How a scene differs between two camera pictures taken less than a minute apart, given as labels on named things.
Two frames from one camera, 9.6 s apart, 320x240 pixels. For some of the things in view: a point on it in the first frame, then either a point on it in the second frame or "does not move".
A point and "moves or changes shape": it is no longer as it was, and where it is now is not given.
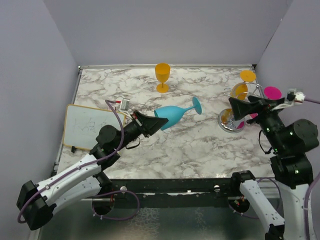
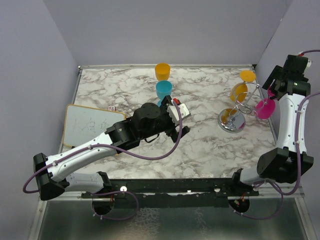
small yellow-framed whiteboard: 82,124 does not move
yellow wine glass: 162,71 does not move
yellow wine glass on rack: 239,91 does not move
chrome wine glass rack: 226,118 does not move
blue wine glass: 173,113 moves or changes shape
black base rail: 172,192 does not move
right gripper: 241,108 → 274,76
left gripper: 151,124 → 172,132
